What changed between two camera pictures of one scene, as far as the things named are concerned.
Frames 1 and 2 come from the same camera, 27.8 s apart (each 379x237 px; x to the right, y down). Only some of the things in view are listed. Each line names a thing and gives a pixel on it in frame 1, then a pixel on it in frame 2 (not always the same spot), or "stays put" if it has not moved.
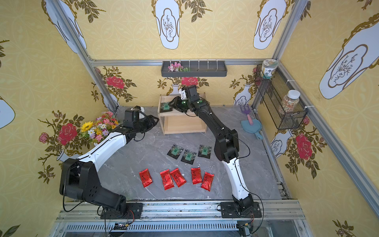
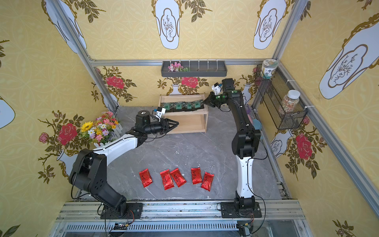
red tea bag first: (146, 177) stays put
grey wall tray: (194, 68) stays put
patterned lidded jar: (268, 66) stays put
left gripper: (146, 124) -> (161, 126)
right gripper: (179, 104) -> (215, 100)
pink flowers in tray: (177, 67) stays put
